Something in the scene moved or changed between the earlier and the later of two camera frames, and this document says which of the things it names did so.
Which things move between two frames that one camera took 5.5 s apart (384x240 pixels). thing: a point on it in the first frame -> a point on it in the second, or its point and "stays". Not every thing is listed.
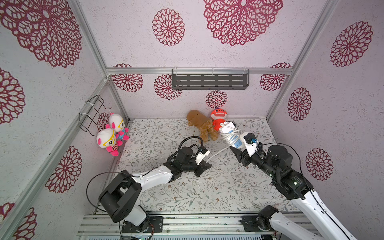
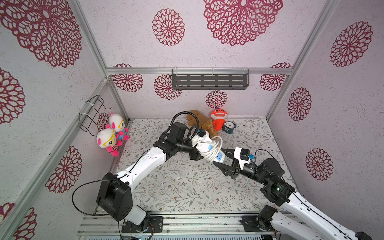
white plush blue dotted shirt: [117, 125] stays
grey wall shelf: [210, 78] stays
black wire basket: [90, 116] stays
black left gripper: [202, 167] -> [195, 154]
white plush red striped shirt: [106, 138] stays
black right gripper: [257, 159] -> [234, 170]
